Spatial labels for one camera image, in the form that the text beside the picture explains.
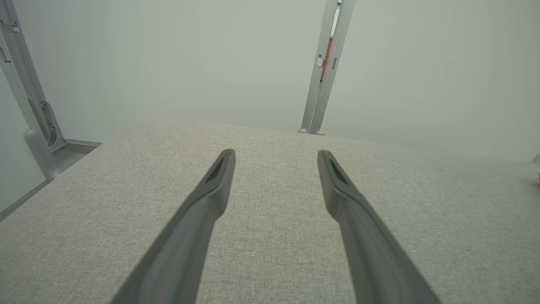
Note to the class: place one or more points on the grey double partition post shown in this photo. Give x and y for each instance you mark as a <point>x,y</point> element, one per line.
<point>325,76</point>

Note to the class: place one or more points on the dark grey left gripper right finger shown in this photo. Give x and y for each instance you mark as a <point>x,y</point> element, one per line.
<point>371,253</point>

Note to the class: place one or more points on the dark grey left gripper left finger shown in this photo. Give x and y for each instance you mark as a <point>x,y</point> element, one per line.
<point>181,253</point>

